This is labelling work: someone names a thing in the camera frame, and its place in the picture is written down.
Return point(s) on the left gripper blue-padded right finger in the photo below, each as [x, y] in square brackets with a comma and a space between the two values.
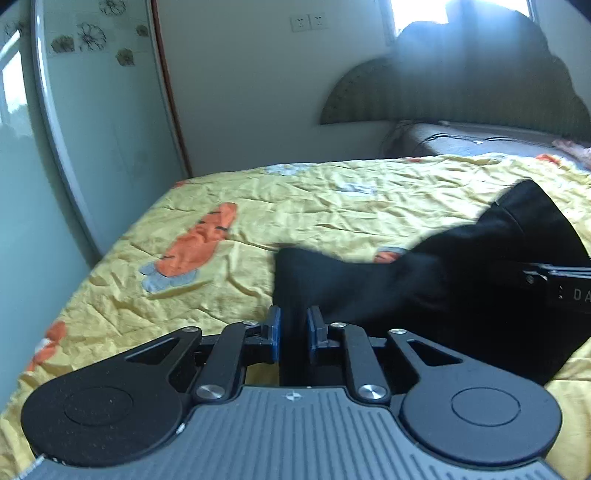
[348, 347]

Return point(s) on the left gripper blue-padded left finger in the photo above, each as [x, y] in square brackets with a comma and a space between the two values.
[223, 359]

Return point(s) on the black pants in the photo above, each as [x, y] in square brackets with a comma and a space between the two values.
[460, 288]

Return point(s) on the yellow carrot-print bedspread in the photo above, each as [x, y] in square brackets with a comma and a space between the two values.
[349, 209]

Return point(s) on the dark striped pillow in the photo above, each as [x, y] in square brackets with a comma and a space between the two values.
[412, 139]

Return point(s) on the grey padded headboard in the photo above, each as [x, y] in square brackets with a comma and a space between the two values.
[486, 65]

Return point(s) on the bright window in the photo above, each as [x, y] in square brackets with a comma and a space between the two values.
[397, 15]

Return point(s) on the white wall socket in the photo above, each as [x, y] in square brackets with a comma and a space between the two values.
[307, 22]

